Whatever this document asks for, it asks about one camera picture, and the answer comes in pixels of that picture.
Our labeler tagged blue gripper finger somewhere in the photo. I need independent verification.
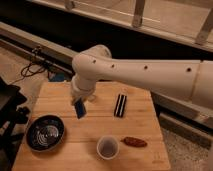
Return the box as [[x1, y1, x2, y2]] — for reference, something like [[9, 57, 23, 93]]
[[74, 99, 86, 119]]

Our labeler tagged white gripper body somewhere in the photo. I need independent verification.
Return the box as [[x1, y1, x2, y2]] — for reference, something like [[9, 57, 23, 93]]
[[71, 77, 95, 105]]

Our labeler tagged black and white striped sponge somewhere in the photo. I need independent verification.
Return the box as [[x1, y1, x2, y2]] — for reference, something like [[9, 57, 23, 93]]
[[114, 94, 127, 118]]

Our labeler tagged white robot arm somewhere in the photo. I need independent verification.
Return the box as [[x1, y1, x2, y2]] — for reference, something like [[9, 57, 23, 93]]
[[71, 44, 213, 110]]

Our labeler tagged blue object behind table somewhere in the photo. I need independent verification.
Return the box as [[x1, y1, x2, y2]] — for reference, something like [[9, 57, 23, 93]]
[[49, 74, 65, 82]]

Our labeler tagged dark patterned bowl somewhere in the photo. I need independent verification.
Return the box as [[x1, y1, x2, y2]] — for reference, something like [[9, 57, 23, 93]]
[[26, 115, 65, 152]]

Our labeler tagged wooden cutting board table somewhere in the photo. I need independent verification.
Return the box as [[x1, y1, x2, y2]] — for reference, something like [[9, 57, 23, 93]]
[[12, 82, 171, 171]]

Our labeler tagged brown oblong food item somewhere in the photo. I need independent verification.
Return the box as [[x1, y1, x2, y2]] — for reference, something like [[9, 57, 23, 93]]
[[123, 137, 147, 147]]

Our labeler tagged black equipment at left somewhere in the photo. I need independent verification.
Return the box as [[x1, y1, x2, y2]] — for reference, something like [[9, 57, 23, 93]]
[[0, 77, 30, 165]]

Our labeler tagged black cable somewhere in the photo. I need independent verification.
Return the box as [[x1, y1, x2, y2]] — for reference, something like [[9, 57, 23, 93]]
[[13, 46, 51, 84]]

